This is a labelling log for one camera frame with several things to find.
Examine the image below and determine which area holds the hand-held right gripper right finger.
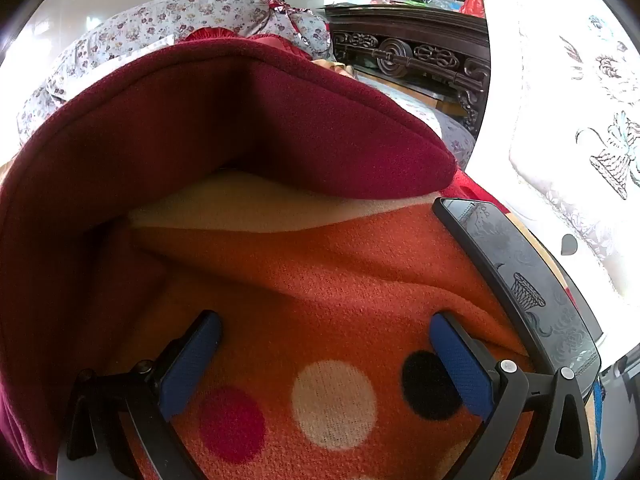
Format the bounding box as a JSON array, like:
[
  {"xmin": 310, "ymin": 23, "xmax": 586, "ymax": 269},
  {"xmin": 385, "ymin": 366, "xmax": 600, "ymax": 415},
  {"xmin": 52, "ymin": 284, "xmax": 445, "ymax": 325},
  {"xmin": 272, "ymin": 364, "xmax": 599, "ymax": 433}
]
[{"xmin": 429, "ymin": 312, "xmax": 593, "ymax": 480}]

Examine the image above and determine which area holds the white embroidered curtain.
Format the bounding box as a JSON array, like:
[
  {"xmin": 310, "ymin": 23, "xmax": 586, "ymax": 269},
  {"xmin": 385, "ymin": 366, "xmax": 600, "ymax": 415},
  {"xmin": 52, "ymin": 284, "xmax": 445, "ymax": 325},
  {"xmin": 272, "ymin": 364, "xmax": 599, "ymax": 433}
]
[{"xmin": 465, "ymin": 0, "xmax": 640, "ymax": 311}]

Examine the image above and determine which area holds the red patterned cloth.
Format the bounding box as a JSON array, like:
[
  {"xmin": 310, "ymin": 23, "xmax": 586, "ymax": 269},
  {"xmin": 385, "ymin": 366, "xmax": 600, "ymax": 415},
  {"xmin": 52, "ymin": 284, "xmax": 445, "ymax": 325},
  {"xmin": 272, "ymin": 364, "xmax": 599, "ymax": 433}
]
[{"xmin": 259, "ymin": 0, "xmax": 302, "ymax": 17}]

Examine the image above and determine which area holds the carved dark wooden headboard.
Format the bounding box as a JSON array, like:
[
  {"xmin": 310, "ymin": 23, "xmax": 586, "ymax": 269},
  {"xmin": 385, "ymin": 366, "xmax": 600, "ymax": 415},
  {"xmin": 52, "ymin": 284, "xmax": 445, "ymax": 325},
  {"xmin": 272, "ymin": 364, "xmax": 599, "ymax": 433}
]
[{"xmin": 325, "ymin": 5, "xmax": 493, "ymax": 133}]

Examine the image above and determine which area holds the red cushion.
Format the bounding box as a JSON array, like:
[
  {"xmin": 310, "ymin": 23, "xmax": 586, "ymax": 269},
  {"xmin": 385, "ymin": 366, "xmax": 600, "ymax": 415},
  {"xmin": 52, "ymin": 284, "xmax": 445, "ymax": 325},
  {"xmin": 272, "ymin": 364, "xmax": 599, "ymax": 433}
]
[{"xmin": 181, "ymin": 26, "xmax": 301, "ymax": 55}]

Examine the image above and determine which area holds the black smartphone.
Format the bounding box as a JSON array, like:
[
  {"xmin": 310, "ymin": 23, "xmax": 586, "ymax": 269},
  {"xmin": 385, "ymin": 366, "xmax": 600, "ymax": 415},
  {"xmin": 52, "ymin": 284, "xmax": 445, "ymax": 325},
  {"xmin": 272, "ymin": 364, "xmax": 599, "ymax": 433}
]
[{"xmin": 432, "ymin": 197, "xmax": 603, "ymax": 388}]

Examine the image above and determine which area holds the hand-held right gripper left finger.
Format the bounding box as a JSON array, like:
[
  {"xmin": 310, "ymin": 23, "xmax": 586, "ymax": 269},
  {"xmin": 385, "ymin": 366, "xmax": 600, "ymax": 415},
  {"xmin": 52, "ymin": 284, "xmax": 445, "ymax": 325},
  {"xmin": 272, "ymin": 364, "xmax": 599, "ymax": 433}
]
[{"xmin": 56, "ymin": 310, "xmax": 223, "ymax": 480}]

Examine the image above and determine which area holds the white pillow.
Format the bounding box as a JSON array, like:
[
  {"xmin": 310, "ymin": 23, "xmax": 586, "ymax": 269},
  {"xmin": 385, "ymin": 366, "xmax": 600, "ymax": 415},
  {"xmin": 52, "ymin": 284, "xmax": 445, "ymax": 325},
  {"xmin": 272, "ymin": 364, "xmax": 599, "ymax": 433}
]
[{"xmin": 100, "ymin": 34, "xmax": 181, "ymax": 72}]

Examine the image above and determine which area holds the dark red fleece garment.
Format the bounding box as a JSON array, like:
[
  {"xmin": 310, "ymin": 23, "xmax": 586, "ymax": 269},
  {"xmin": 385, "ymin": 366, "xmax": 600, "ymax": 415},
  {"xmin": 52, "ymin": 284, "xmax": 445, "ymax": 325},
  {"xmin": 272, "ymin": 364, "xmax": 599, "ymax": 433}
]
[{"xmin": 0, "ymin": 39, "xmax": 458, "ymax": 476}]

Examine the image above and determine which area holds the floral quilt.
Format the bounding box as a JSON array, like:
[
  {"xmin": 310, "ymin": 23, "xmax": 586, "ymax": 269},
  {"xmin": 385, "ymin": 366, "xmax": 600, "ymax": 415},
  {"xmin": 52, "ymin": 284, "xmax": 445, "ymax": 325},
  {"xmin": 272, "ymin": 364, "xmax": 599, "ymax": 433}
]
[{"xmin": 17, "ymin": 0, "xmax": 337, "ymax": 146}]

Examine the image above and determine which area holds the floral bed sheet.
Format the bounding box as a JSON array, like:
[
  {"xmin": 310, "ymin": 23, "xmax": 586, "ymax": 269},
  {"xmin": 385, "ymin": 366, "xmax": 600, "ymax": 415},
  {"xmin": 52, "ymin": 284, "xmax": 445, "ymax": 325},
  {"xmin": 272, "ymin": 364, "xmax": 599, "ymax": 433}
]
[{"xmin": 434, "ymin": 110, "xmax": 476, "ymax": 171}]

